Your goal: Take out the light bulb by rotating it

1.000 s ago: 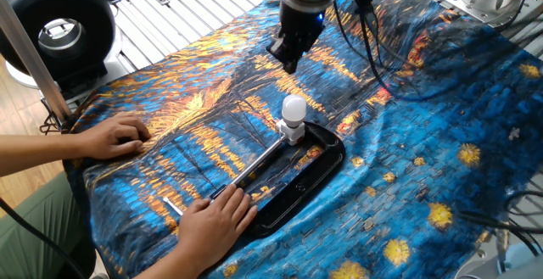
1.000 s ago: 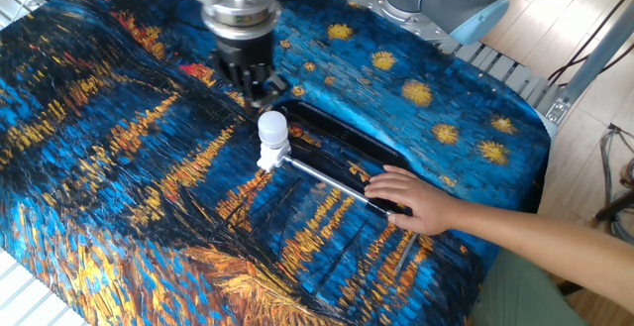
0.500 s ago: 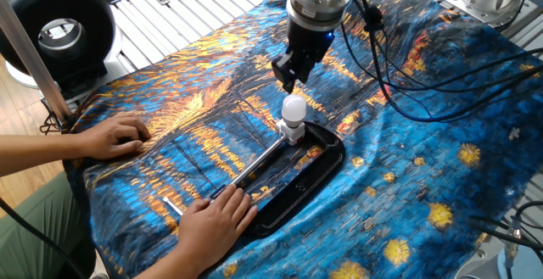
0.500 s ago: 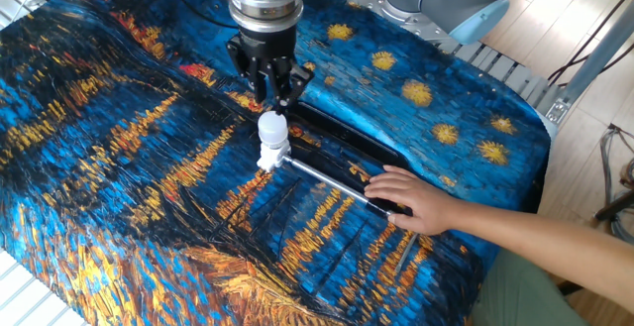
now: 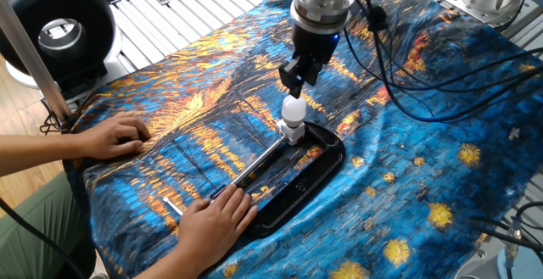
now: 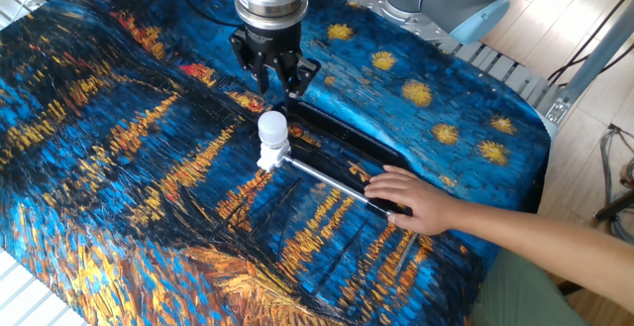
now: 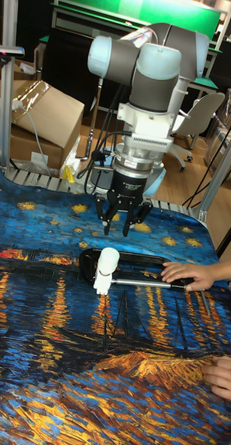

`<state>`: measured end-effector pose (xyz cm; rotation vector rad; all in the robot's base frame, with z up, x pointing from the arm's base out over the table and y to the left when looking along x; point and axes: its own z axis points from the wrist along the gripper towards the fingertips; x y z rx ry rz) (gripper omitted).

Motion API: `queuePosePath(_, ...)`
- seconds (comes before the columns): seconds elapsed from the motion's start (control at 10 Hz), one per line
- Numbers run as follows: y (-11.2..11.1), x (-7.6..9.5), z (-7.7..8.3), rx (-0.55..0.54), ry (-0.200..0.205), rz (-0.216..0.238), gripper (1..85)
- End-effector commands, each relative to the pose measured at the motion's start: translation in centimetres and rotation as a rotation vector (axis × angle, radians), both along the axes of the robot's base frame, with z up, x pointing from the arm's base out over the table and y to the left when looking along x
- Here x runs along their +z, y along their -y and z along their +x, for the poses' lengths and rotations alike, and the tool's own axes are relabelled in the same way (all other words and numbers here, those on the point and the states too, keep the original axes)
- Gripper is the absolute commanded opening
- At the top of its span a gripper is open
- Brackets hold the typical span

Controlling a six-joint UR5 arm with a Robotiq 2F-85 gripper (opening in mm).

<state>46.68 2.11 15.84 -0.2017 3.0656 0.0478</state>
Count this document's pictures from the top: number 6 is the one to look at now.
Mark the person's right forearm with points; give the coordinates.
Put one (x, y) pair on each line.
(545, 251)

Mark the white lamp socket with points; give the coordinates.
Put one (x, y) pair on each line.
(271, 160)

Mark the person's right hand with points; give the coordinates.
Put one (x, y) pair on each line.
(421, 207)

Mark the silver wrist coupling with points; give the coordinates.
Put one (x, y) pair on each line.
(271, 11)

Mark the green trousers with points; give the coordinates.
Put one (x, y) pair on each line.
(520, 296)

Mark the blue orange painted tablecloth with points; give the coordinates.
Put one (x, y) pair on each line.
(124, 118)

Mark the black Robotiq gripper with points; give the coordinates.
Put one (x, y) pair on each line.
(272, 43)

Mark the grey frame post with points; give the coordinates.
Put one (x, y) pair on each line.
(594, 63)

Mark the small silver stick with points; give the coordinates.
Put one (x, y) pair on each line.
(406, 252)

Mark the silver lamp rod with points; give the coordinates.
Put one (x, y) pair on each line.
(327, 181)

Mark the white light bulb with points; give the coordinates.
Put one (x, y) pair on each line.
(272, 128)

